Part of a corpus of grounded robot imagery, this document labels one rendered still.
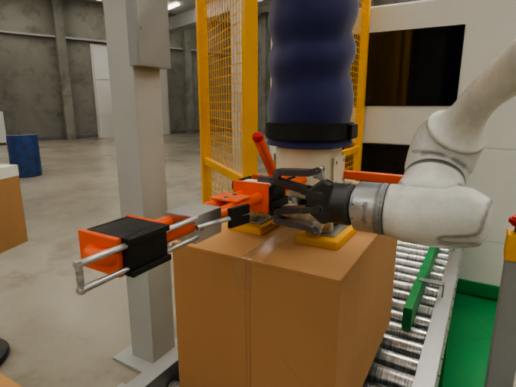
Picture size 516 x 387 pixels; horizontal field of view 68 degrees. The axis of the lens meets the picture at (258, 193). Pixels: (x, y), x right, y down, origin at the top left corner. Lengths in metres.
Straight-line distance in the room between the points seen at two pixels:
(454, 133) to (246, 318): 0.54
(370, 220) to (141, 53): 1.34
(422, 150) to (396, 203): 0.12
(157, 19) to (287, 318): 1.43
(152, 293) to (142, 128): 0.81
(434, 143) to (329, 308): 0.35
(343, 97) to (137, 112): 1.09
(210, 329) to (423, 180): 0.56
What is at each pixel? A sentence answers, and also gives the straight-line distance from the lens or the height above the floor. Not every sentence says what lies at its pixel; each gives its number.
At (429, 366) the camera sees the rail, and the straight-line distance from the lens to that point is 1.28.
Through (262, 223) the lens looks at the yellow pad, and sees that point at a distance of 0.96.
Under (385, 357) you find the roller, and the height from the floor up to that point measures 0.54.
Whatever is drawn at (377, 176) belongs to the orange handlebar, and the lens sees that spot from 1.00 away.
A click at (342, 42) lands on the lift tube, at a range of 0.95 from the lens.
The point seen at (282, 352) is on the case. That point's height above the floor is 0.82.
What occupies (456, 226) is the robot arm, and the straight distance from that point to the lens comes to 0.65.
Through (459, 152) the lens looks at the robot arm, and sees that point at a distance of 0.72.
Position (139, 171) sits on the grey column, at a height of 1.01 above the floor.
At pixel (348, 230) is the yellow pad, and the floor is 1.02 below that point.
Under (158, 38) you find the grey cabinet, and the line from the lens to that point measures 1.86.
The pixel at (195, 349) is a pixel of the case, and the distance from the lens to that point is 1.00.
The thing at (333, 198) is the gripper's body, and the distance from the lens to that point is 0.69.
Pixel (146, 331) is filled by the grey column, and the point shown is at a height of 0.19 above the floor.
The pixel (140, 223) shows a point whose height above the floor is 1.16.
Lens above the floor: 1.31
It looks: 13 degrees down
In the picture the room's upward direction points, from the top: straight up
